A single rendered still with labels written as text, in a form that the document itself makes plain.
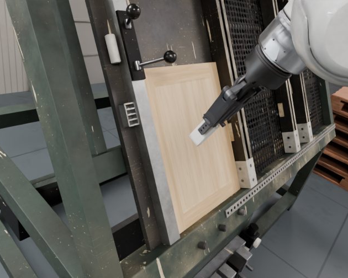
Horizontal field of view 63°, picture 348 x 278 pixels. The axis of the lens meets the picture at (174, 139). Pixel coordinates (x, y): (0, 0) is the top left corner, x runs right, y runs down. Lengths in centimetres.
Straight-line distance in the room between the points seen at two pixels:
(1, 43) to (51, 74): 315
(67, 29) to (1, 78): 311
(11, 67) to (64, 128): 328
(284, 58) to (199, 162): 69
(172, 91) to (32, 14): 48
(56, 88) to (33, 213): 60
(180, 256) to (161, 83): 58
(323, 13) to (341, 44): 3
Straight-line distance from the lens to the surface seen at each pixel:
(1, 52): 388
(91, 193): 75
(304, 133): 198
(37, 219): 117
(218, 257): 120
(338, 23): 25
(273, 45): 46
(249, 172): 128
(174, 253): 97
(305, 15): 27
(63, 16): 91
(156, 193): 90
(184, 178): 102
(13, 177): 135
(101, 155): 86
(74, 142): 72
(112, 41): 87
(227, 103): 48
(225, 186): 121
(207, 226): 108
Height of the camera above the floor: 163
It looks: 29 degrees down
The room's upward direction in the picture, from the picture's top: 14 degrees clockwise
